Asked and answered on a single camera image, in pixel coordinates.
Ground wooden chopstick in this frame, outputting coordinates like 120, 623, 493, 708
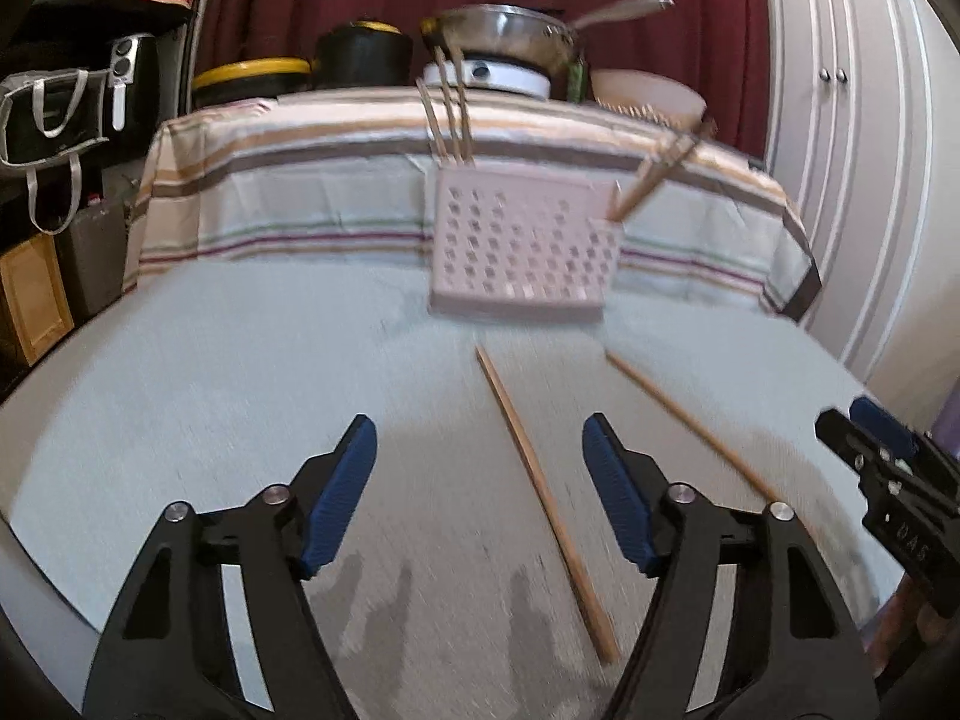
434, 44, 462, 163
449, 44, 473, 164
607, 131, 703, 223
416, 78, 449, 161
475, 344, 622, 665
604, 349, 781, 502
618, 117, 718, 220

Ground person's right hand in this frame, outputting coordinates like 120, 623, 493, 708
861, 575, 958, 683

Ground wooden chopstick in caddy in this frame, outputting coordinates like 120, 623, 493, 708
607, 131, 703, 223

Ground white cabinet doors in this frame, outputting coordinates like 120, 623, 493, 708
766, 0, 958, 426

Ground white bowl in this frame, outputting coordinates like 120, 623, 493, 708
590, 68, 706, 130

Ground wooden board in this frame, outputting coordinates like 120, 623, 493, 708
0, 234, 75, 367

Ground white perforated utensil caddy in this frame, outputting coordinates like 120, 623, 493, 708
430, 163, 623, 323

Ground dark green bottle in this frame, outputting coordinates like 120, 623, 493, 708
566, 52, 589, 104

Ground striped tablecloth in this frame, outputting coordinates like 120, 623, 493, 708
124, 88, 822, 320

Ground white induction cooker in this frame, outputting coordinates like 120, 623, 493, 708
421, 59, 551, 101

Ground steel wok pan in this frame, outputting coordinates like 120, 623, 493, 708
420, 0, 675, 75

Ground flat black yellow-lid pan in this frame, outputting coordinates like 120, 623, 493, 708
192, 57, 313, 109

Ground black air fryer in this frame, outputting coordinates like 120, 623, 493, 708
103, 28, 185, 166

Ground black pot yellow lid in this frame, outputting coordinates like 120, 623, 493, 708
313, 20, 413, 89

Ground black shelving unit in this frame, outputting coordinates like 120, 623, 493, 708
2, 0, 192, 377

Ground black bag grey handles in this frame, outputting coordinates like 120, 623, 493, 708
2, 68, 107, 236

